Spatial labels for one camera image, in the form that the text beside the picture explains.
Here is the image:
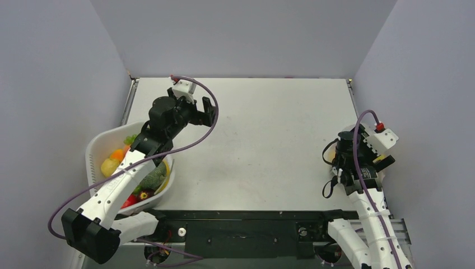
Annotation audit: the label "yellow fake lemon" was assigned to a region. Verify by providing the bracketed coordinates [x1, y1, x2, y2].
[100, 159, 121, 178]

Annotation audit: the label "red fake pepper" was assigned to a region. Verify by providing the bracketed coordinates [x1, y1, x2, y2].
[121, 189, 155, 209]

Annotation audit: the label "orange fake fruit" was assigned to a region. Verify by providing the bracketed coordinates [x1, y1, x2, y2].
[109, 149, 125, 162]

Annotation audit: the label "green fake melon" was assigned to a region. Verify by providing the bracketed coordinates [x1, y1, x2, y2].
[139, 161, 168, 190]

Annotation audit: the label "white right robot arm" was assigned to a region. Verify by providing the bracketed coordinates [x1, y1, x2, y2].
[316, 124, 413, 268]

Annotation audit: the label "white plastic basket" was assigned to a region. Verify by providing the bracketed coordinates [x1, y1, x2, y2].
[85, 121, 176, 215]

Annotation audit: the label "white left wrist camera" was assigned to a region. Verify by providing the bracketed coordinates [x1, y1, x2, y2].
[171, 80, 196, 104]

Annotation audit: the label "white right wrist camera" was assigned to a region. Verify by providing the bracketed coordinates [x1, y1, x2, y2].
[365, 128, 399, 156]

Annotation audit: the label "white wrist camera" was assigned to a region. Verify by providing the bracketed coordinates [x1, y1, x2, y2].
[365, 128, 399, 156]
[171, 80, 196, 104]

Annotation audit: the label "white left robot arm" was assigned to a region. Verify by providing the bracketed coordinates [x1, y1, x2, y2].
[61, 88, 219, 264]

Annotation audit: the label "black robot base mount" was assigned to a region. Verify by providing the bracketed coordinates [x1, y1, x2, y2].
[145, 210, 358, 259]

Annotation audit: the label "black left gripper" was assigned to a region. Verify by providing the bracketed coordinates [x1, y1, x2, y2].
[167, 88, 218, 139]

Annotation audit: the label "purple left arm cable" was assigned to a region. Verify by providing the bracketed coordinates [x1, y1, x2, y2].
[48, 75, 220, 240]

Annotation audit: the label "green fake grapes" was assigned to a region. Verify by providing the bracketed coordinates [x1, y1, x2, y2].
[123, 134, 137, 146]

